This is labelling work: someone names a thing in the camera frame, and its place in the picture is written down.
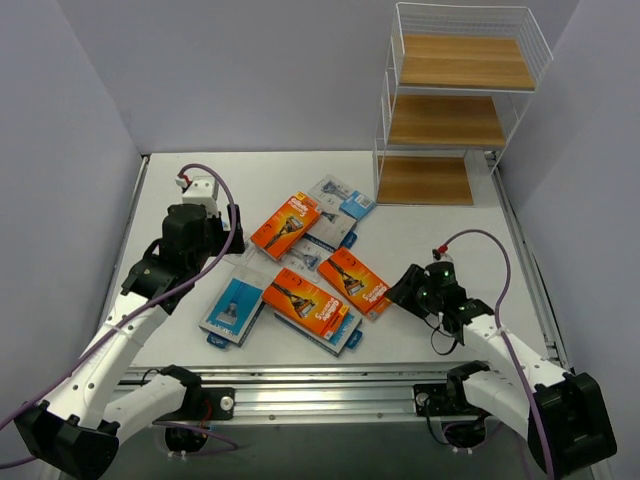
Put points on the Harry's box upper white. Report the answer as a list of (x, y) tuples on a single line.
[(330, 230)]

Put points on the Harry's box under centre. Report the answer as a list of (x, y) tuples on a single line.
[(348, 336)]

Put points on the clear blister razor pack middle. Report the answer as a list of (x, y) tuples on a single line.
[(306, 255)]

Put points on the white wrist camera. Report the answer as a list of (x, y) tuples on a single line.
[(442, 254), (200, 190)]

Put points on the clear blister razor pack left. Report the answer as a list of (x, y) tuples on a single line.
[(252, 257)]

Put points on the orange Gillette box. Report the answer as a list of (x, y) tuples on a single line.
[(359, 285), (283, 229), (310, 307)]

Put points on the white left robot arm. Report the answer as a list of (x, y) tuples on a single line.
[(73, 425)]

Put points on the white wire wooden shelf rack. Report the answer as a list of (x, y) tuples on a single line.
[(457, 82)]

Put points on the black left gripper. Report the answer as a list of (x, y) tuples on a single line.
[(228, 236)]

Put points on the grey blue Harry's box left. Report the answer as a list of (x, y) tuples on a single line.
[(235, 309)]

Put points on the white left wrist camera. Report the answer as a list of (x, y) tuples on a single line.
[(200, 190)]

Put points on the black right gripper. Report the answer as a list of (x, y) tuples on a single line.
[(407, 289)]

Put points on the clear blister razor pack top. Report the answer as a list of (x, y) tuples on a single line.
[(337, 195)]

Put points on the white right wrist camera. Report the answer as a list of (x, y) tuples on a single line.
[(442, 254)]

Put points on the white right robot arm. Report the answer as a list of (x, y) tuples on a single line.
[(562, 416)]

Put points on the clear blister razor pack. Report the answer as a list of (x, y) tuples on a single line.
[(337, 195), (252, 257), (306, 255)]

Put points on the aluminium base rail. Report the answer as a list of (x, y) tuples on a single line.
[(317, 394)]

